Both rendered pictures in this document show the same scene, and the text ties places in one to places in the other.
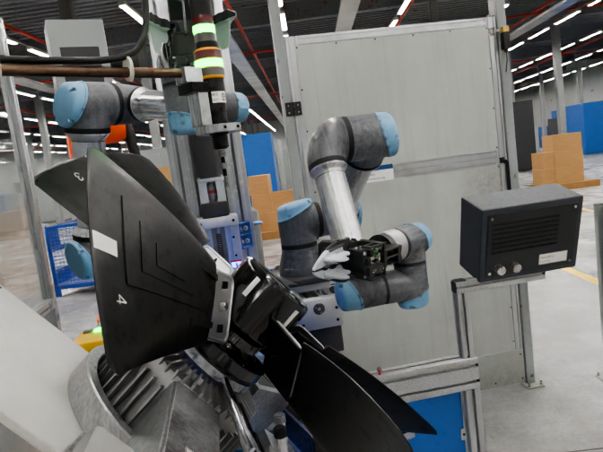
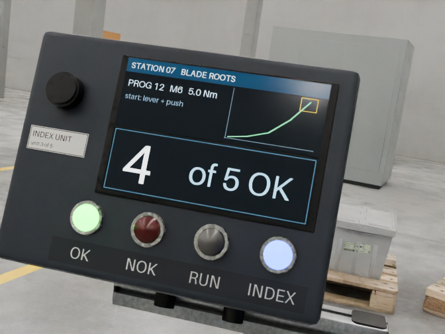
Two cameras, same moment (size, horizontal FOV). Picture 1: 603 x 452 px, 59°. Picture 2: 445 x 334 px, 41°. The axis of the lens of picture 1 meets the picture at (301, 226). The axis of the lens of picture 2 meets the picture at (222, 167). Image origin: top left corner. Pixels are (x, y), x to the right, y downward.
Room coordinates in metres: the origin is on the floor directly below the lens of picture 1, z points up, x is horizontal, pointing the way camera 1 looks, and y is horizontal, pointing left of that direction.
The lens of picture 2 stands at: (1.77, -0.34, 1.24)
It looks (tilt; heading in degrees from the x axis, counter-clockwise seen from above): 9 degrees down; 199
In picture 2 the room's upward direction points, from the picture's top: 8 degrees clockwise
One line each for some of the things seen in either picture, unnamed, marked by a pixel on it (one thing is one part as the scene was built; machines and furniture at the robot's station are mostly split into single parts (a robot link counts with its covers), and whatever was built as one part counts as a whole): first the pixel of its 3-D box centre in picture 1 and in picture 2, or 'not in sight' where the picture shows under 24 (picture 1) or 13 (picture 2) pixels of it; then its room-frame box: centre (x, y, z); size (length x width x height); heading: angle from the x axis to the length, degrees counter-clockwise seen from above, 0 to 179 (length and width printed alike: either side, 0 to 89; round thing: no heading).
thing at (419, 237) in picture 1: (407, 242); not in sight; (1.22, -0.24, 1.18); 0.11 x 0.08 x 0.09; 135
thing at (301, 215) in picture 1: (298, 221); not in sight; (1.70, 0.01, 1.20); 0.13 x 0.12 x 0.14; 104
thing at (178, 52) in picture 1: (184, 47); not in sight; (1.06, 0.18, 1.63); 0.12 x 0.08 x 0.09; 18
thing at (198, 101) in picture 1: (209, 101); not in sight; (0.84, 0.12, 1.50); 0.09 x 0.07 x 0.10; 133
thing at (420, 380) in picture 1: (300, 404); not in sight; (1.22, 0.06, 0.82); 0.90 x 0.04 x 0.08; 98
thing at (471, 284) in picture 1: (498, 279); (246, 310); (1.29, -0.47, 1.04); 0.24 x 0.03 x 0.03; 98
